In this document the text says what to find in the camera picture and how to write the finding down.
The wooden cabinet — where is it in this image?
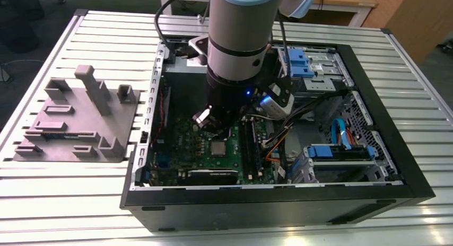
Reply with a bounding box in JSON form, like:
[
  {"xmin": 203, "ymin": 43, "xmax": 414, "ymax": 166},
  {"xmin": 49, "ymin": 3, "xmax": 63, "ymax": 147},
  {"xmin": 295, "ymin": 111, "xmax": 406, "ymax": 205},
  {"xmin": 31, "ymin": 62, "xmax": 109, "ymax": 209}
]
[{"xmin": 362, "ymin": 0, "xmax": 453, "ymax": 65}]

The hard disk in blue carrier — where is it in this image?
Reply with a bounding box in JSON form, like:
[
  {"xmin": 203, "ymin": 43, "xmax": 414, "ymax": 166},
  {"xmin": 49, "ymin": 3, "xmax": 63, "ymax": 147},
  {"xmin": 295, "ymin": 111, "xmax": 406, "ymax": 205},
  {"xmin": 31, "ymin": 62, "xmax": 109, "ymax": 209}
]
[{"xmin": 306, "ymin": 144, "xmax": 377, "ymax": 162}]

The RAM stick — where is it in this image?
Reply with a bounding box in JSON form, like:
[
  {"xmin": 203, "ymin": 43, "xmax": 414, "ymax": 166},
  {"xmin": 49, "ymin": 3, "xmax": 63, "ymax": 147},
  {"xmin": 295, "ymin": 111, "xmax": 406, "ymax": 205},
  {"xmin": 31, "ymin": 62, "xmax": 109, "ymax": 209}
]
[{"xmin": 40, "ymin": 134, "xmax": 95, "ymax": 140}]

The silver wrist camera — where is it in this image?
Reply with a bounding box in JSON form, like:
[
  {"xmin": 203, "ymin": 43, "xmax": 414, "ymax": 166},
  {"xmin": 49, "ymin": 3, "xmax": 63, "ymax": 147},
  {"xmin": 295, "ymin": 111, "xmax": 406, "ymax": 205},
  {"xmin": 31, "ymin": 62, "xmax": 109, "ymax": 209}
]
[{"xmin": 175, "ymin": 35, "xmax": 210, "ymax": 66}]

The CPU socket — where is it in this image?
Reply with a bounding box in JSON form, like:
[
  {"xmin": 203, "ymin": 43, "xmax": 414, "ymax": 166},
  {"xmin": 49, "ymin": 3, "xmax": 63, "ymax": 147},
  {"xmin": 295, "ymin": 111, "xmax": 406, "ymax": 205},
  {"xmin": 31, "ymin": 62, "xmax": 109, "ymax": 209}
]
[{"xmin": 207, "ymin": 139, "xmax": 230, "ymax": 159}]

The grey metal disk bay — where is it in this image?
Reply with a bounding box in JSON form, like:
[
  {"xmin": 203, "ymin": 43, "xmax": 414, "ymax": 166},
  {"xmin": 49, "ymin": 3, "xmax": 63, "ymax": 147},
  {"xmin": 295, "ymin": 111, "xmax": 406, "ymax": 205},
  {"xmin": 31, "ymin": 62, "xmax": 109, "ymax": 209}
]
[{"xmin": 290, "ymin": 144, "xmax": 399, "ymax": 183}]

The grey metal drive cage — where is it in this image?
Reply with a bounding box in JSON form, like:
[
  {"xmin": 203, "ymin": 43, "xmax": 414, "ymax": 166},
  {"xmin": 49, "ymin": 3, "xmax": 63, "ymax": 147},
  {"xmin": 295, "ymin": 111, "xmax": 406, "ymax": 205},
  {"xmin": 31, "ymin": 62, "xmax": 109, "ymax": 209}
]
[{"xmin": 275, "ymin": 46, "xmax": 354, "ymax": 107}]

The SATA power wire bundle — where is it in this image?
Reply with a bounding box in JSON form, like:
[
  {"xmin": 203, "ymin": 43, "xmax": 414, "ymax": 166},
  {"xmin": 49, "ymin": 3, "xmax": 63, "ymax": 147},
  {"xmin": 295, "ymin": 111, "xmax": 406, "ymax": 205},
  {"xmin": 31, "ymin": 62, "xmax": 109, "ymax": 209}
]
[{"xmin": 260, "ymin": 89, "xmax": 354, "ymax": 151}]

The blue SATA wire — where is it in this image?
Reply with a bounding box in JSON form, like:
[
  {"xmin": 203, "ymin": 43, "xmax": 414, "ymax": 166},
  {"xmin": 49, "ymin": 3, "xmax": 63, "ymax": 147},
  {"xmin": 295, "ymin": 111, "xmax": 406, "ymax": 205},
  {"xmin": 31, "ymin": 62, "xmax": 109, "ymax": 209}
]
[{"xmin": 330, "ymin": 118, "xmax": 354, "ymax": 151}]

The blue plastic drive carrier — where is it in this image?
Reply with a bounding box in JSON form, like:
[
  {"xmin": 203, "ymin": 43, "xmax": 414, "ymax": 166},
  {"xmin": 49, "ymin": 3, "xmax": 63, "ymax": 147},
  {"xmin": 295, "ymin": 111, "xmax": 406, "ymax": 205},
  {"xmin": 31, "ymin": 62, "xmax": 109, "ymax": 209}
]
[{"xmin": 287, "ymin": 48, "xmax": 317, "ymax": 78}]

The grey parts rack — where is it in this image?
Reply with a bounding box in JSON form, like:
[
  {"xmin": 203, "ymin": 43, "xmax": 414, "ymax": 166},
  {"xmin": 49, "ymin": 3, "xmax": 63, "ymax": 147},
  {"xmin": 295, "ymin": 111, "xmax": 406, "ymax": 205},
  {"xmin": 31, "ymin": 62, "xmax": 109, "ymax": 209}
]
[{"xmin": 12, "ymin": 65, "xmax": 142, "ymax": 163}]

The grey power supply unit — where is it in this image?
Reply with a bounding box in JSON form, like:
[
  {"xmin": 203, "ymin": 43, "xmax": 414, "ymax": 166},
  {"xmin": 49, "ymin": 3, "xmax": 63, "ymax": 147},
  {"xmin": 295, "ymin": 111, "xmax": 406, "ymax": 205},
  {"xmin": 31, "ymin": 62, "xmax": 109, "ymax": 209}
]
[{"xmin": 162, "ymin": 46, "xmax": 210, "ymax": 113}]

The black graphics card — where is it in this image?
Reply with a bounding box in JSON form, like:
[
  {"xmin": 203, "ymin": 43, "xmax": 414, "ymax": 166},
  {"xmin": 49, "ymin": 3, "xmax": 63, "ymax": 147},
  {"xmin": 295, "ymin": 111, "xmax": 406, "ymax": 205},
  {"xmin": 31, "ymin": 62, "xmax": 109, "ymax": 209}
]
[{"xmin": 176, "ymin": 166, "xmax": 240, "ymax": 186}]

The orange SATA wire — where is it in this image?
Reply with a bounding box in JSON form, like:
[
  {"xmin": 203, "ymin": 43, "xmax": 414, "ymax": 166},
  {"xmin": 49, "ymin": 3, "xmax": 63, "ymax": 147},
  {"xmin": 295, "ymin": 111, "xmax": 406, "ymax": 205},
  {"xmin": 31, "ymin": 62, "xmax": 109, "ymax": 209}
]
[{"xmin": 264, "ymin": 138, "xmax": 290, "ymax": 163}]

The black PC case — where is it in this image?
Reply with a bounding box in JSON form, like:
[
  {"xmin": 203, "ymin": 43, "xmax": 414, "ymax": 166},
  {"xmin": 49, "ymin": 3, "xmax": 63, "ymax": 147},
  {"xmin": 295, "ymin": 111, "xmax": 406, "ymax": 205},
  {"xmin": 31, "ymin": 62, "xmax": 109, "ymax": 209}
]
[{"xmin": 119, "ymin": 33, "xmax": 436, "ymax": 233}]

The silver CPU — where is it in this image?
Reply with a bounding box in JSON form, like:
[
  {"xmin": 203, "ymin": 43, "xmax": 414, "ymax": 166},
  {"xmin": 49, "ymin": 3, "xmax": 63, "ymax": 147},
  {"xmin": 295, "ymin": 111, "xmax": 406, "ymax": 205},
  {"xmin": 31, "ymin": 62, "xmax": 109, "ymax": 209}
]
[{"xmin": 211, "ymin": 142, "xmax": 228, "ymax": 155}]

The black RAM slot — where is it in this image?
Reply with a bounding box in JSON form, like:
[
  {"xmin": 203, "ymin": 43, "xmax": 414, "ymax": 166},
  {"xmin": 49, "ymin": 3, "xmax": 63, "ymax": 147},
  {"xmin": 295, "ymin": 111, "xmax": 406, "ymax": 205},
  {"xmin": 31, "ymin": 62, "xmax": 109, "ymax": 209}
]
[
  {"xmin": 243, "ymin": 117, "xmax": 255, "ymax": 178},
  {"xmin": 239, "ymin": 121, "xmax": 252, "ymax": 178},
  {"xmin": 248, "ymin": 117, "xmax": 260, "ymax": 178}
]

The green motherboard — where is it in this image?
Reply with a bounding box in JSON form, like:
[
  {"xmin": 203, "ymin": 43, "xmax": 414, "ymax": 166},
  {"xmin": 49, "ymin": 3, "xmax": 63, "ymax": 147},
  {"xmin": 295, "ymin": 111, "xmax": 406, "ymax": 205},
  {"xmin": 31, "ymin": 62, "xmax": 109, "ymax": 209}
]
[{"xmin": 143, "ymin": 115, "xmax": 281, "ymax": 186}]

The motherboard power wire bundle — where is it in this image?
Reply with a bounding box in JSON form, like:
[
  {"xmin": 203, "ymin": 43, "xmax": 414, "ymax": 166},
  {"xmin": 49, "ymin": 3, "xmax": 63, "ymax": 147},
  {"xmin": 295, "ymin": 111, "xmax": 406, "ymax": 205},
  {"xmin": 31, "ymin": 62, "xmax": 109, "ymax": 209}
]
[{"xmin": 243, "ymin": 110, "xmax": 287, "ymax": 122}]

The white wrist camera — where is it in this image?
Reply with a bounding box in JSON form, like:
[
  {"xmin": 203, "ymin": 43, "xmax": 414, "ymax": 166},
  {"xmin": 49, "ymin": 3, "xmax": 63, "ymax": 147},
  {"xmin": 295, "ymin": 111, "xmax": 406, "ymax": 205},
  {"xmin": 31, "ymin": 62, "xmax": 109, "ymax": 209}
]
[{"xmin": 258, "ymin": 81, "xmax": 295, "ymax": 119}]

